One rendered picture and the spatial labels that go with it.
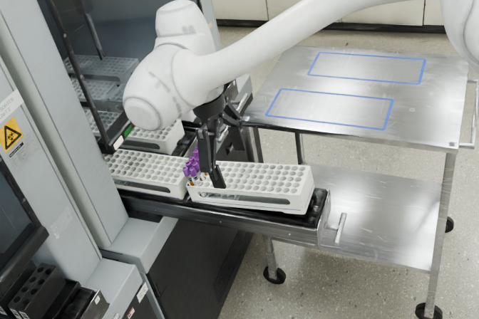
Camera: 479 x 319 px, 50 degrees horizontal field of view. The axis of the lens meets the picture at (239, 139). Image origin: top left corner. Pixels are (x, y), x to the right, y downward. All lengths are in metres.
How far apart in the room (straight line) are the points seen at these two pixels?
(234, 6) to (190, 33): 2.75
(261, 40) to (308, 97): 0.73
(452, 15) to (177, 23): 0.51
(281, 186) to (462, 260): 1.15
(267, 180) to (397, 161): 1.42
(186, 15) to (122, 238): 0.65
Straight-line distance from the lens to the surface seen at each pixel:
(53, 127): 1.14
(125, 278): 1.31
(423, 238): 1.89
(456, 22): 0.68
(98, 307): 1.24
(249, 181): 1.23
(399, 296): 2.08
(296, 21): 0.88
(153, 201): 1.36
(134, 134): 1.51
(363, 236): 1.88
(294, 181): 1.19
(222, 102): 1.11
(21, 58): 1.07
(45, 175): 1.15
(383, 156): 2.59
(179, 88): 0.88
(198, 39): 1.00
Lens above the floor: 1.72
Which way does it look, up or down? 39 degrees down
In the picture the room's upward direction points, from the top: 11 degrees counter-clockwise
